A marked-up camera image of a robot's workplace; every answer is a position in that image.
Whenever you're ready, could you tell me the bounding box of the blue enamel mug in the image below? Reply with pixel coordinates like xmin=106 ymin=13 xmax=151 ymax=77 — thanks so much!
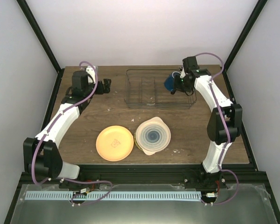
xmin=164 ymin=71 xmax=181 ymax=92

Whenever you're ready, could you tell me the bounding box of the dark wire dish rack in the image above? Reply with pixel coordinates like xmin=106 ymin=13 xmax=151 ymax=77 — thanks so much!
xmin=125 ymin=69 xmax=197 ymax=109

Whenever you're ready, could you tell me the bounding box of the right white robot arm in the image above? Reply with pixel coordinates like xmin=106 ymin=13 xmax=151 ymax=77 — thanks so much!
xmin=169 ymin=56 xmax=243 ymax=188

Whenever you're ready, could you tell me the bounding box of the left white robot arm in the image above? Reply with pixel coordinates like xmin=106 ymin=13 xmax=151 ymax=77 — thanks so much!
xmin=23 ymin=68 xmax=112 ymax=189

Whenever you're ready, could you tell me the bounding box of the orange plastic plate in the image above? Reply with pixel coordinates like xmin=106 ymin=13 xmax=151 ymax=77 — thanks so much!
xmin=96 ymin=126 xmax=134 ymax=161

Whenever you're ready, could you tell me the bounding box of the yellow patterned plate underneath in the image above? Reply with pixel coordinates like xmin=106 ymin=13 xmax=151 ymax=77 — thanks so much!
xmin=133 ymin=131 xmax=143 ymax=151

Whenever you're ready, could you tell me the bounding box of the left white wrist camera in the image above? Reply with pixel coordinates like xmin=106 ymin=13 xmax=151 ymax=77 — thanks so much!
xmin=85 ymin=66 xmax=98 ymax=84

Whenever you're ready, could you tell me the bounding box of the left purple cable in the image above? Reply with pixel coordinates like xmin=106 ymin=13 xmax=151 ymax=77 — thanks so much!
xmin=31 ymin=61 xmax=113 ymax=207

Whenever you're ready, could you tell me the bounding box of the purple cable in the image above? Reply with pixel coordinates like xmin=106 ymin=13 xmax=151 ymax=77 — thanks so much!
xmin=195 ymin=52 xmax=239 ymax=207
xmin=31 ymin=61 xmax=113 ymax=207

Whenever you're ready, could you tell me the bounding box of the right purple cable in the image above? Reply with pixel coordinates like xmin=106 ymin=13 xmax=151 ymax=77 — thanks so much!
xmin=195 ymin=52 xmax=239 ymax=207

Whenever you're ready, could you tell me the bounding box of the black aluminium frame rail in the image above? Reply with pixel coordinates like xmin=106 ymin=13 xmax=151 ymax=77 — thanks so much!
xmin=21 ymin=164 xmax=269 ymax=187

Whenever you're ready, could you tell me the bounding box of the light blue slotted cable duct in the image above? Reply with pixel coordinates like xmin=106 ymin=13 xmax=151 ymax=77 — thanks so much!
xmin=24 ymin=191 xmax=202 ymax=202

